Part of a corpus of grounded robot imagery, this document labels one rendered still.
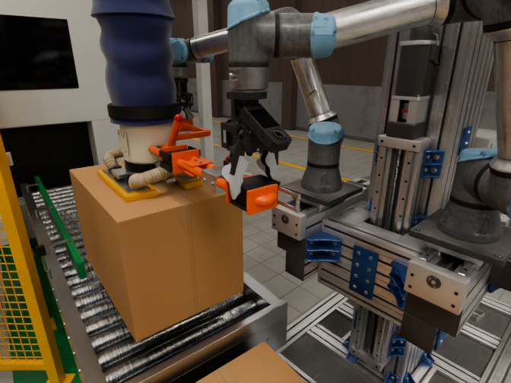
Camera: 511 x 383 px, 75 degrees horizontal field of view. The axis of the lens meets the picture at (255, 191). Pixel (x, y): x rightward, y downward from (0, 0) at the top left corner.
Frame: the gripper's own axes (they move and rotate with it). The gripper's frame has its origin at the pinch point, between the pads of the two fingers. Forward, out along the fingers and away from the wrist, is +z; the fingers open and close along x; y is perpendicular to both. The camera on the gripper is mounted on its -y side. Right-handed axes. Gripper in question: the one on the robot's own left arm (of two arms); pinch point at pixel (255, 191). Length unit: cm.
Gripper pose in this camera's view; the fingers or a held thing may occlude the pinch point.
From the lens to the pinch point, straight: 69.8
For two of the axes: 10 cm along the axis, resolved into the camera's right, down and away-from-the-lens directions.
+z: 0.0, 9.4, 3.5
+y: -6.0, -2.8, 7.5
